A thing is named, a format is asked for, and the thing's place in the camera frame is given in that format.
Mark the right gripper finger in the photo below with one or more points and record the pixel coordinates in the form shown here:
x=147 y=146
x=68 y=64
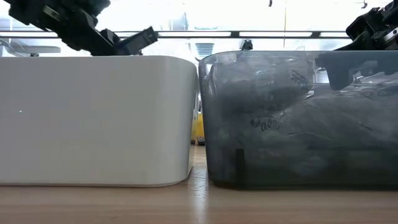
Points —
x=348 y=57

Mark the clear vanity pack bag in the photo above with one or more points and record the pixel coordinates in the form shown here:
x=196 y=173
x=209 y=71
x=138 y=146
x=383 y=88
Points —
x=255 y=87
x=367 y=105
x=264 y=140
x=335 y=149

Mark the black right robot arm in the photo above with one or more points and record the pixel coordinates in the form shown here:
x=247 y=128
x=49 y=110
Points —
x=388 y=15

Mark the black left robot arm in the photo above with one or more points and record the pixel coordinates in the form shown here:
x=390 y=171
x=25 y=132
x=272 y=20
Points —
x=31 y=12

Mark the white plastic bin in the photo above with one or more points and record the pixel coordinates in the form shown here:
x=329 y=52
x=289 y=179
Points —
x=93 y=124

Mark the smoked transparent plastic bin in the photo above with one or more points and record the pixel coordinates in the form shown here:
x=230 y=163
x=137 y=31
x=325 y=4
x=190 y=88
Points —
x=311 y=174

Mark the yellow Lysol wipes canister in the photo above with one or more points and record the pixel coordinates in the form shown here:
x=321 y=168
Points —
x=198 y=127

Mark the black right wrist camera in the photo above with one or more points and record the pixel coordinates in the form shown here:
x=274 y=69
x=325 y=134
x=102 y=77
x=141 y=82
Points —
x=359 y=28

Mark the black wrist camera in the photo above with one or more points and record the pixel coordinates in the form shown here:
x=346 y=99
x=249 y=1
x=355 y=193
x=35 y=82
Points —
x=359 y=28
x=140 y=40

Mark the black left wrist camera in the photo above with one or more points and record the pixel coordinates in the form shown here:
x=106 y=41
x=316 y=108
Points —
x=140 y=40

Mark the black frame bracket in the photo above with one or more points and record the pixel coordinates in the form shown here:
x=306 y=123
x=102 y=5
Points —
x=247 y=45

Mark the black metal table frame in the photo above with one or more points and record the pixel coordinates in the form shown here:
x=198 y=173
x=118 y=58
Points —
x=235 y=34

